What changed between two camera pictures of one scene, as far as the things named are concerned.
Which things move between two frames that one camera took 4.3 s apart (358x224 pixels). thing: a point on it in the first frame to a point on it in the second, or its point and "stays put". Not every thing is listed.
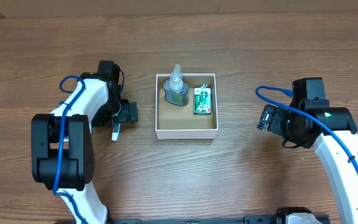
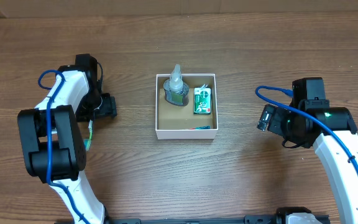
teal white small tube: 115,133 to 202,127
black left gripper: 128,114 to 110,107
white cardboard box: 174,122 stays put
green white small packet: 202,99 stays put
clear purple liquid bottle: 176,90 stays put
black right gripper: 279,116 stays put
